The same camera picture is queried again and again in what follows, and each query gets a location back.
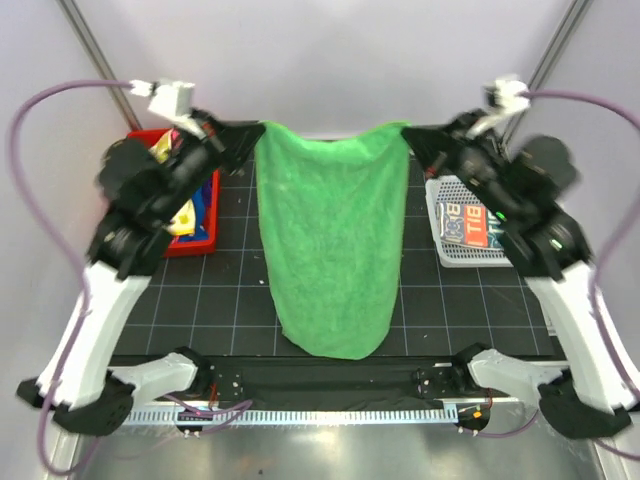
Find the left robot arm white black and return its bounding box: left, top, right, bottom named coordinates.
left=16, top=109, right=265, bottom=437

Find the slotted white cable duct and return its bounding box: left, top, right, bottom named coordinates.
left=124, top=404, right=458, bottom=427

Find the black grid mat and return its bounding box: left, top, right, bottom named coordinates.
left=116, top=164, right=561, bottom=360

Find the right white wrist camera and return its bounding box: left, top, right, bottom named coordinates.
left=466, top=75, right=530, bottom=139

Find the yellow towel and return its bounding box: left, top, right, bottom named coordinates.
left=150, top=129, right=196, bottom=237

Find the rabbit print towel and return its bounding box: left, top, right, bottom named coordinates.
left=436, top=202, right=503, bottom=251

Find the white perforated plastic basket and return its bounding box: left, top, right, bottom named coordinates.
left=425, top=175, right=512, bottom=268

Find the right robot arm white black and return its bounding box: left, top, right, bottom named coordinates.
left=402, top=110, right=639, bottom=439

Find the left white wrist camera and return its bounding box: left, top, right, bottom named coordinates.
left=130, top=79, right=204, bottom=138

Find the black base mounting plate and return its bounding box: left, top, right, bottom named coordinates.
left=209, top=356, right=502, bottom=411

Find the green towel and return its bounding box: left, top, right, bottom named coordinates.
left=255, top=122, right=409, bottom=360

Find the left aluminium frame post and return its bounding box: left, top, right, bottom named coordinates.
left=55, top=0, right=142, bottom=131

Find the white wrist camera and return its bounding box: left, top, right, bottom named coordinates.
left=130, top=79, right=204, bottom=138
left=466, top=75, right=530, bottom=139

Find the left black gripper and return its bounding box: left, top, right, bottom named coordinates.
left=154, top=106, right=267, bottom=220

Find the blue towel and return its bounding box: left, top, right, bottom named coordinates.
left=173, top=180, right=214, bottom=243

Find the red plastic bin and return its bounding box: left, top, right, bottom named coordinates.
left=124, top=127, right=222, bottom=259

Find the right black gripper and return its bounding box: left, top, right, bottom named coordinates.
left=398, top=106, right=514, bottom=220

